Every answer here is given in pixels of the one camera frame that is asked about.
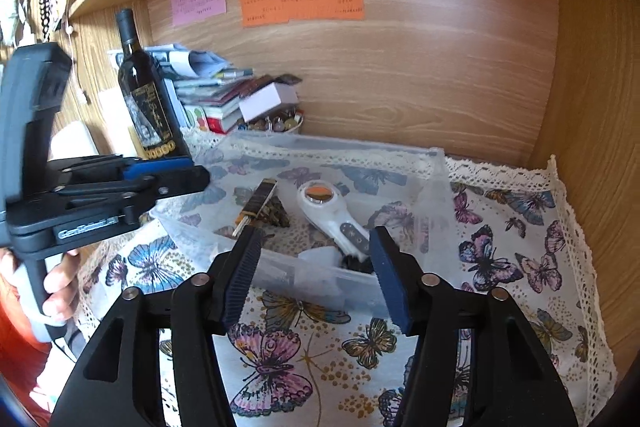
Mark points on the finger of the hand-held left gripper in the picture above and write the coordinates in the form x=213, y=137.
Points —
x=185, y=182
x=160, y=168

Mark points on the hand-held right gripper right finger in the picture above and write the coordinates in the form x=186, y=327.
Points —
x=392, y=289

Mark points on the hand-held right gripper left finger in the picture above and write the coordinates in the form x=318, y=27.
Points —
x=240, y=279

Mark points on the black lipstick tube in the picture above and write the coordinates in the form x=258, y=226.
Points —
x=357, y=264

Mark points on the tortoiseshell hair clip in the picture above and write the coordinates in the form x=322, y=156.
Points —
x=277, y=214

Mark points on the small white cube box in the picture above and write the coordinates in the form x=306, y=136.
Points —
x=320, y=257

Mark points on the white handheld device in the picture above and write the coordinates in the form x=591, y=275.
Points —
x=320, y=213

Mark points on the clear plastic storage box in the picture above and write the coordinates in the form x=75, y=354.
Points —
x=350, y=157

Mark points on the person's left hand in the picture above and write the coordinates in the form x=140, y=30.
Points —
x=62, y=292

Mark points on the white board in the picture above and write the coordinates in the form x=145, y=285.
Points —
x=112, y=117

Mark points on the dark wine bottle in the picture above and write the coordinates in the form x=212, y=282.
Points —
x=147, y=97

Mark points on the stack of books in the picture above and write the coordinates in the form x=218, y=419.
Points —
x=215, y=99

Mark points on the white plush bag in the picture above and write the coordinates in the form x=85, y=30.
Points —
x=12, y=14

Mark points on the bowl of beads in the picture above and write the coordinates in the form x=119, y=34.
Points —
x=280, y=124

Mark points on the butterfly print tablecloth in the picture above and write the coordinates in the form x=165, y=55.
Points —
x=500, y=257

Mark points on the folded printed papers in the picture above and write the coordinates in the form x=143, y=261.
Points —
x=195, y=59

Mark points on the white cardboard box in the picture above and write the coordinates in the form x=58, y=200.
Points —
x=267, y=102

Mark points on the orange sticky note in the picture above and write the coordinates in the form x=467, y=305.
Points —
x=300, y=4

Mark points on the person's red clothing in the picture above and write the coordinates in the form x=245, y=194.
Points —
x=20, y=357

